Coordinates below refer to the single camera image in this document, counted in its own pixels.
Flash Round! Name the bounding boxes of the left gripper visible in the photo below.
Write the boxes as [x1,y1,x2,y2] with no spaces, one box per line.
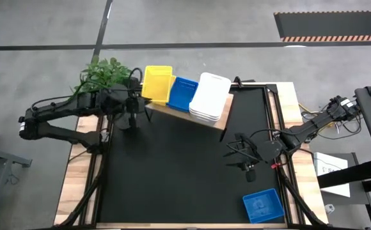
[123,92,153,130]

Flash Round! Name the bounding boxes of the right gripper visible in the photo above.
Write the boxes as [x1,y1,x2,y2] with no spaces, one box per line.
[226,132,263,183]

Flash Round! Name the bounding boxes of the yellow plastic basket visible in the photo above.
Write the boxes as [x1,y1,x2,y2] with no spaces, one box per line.
[148,75,177,108]
[140,65,173,107]

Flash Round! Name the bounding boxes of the blue plastic basket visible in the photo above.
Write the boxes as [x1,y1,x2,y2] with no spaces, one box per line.
[242,188,285,224]
[166,76,200,113]

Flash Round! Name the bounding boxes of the green plant black pot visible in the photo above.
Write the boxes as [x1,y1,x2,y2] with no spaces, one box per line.
[72,56,134,95]

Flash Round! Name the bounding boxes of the white cardboard box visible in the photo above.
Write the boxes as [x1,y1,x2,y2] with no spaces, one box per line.
[313,151,351,198]

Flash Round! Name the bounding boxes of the grey desk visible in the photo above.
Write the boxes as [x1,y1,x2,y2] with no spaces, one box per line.
[0,143,33,230]

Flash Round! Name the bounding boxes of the black floor mat striped edge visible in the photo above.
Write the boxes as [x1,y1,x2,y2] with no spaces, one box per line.
[274,10,371,43]

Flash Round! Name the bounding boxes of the black aluminium table frame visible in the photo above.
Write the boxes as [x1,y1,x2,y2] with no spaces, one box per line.
[52,81,329,229]

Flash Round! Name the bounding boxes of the yellow cable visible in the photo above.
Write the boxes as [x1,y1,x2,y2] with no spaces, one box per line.
[299,103,333,128]

